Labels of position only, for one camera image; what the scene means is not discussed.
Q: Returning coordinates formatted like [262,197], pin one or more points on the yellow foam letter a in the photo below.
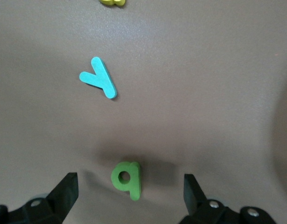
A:
[110,2]

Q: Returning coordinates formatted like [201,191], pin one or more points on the brown table cover sheet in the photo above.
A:
[180,70]

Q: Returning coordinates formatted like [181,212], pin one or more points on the teal foam letter y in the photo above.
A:
[103,79]

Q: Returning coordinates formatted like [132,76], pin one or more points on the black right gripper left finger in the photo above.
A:
[62,198]

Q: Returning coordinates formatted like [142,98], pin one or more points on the green foam letter q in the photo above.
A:
[135,184]

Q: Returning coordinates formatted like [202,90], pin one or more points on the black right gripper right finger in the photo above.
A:
[194,200]

